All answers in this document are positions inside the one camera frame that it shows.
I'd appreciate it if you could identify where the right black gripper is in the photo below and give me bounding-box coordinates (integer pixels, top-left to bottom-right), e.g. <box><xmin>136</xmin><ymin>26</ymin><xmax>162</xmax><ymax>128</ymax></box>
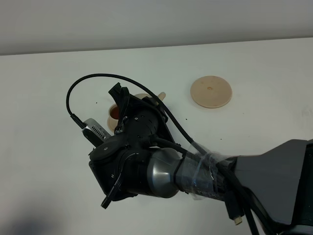
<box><xmin>109</xmin><ymin>83</ymin><xmax>175</xmax><ymax>146</ymax></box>

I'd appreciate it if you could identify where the beige ceramic teapot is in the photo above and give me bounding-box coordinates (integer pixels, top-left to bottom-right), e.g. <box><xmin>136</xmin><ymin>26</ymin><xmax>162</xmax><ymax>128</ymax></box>
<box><xmin>134</xmin><ymin>92</ymin><xmax>166</xmax><ymax>102</ymax></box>

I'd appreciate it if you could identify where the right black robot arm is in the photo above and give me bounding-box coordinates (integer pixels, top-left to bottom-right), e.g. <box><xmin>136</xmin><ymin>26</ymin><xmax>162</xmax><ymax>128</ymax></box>
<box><xmin>89</xmin><ymin>84</ymin><xmax>313</xmax><ymax>235</ymax></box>

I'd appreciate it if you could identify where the beige teapot saucer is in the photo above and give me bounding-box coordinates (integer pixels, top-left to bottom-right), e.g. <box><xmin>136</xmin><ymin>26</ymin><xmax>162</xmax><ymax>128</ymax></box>
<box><xmin>190</xmin><ymin>76</ymin><xmax>232</xmax><ymax>108</ymax></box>

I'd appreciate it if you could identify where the far beige teacup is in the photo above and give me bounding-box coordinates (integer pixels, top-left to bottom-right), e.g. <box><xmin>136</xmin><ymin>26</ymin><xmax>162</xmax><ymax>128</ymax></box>
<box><xmin>109</xmin><ymin>104</ymin><xmax>119</xmax><ymax>120</ymax></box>

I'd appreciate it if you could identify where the far beige cup saucer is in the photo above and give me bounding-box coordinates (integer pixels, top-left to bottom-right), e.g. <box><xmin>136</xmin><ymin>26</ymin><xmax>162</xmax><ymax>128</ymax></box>
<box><xmin>107</xmin><ymin>116</ymin><xmax>118</xmax><ymax>133</ymax></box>

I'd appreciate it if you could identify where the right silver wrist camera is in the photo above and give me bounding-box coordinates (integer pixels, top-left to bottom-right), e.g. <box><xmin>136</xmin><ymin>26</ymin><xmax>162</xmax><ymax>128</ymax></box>
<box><xmin>82</xmin><ymin>118</ymin><xmax>111</xmax><ymax>147</ymax></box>

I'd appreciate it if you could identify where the right black camera cable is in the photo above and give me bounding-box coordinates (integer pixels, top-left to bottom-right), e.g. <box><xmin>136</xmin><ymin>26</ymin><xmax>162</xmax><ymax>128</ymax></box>
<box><xmin>66</xmin><ymin>72</ymin><xmax>282</xmax><ymax>235</ymax></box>

